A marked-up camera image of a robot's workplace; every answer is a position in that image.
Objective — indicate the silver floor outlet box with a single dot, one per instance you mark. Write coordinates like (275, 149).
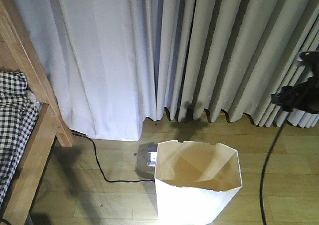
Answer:
(145, 168)

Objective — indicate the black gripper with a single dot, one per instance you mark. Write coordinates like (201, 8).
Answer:
(304, 97)

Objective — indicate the black white checkered bedsheet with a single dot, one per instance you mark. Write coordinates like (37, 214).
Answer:
(18, 116)

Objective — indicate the white cardboard trash bin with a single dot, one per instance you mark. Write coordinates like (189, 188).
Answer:
(195, 181)

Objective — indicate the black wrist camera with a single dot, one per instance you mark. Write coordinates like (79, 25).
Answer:
(311, 59)

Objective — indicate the wooden bed frame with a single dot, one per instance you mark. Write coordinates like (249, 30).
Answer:
(17, 54)

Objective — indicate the white curtain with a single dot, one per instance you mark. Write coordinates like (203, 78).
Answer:
(114, 63)

